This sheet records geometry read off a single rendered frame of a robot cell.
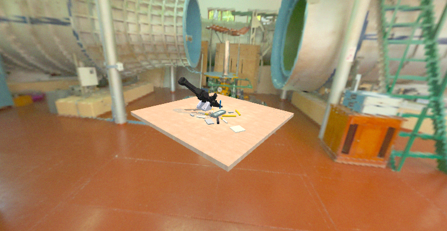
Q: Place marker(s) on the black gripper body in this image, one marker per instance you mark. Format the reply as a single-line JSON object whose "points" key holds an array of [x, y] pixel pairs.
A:
{"points": [[211, 101]]}

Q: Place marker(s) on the cream flat rectangular slab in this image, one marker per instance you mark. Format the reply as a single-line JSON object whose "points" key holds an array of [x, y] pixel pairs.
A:
{"points": [[237, 129]]}

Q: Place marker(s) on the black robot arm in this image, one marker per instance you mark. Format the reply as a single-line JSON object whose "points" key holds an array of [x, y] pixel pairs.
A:
{"points": [[200, 93]]}

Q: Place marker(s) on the grey keyboard with white letter keys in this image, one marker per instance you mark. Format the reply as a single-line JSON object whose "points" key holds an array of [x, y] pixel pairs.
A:
{"points": [[218, 113]]}

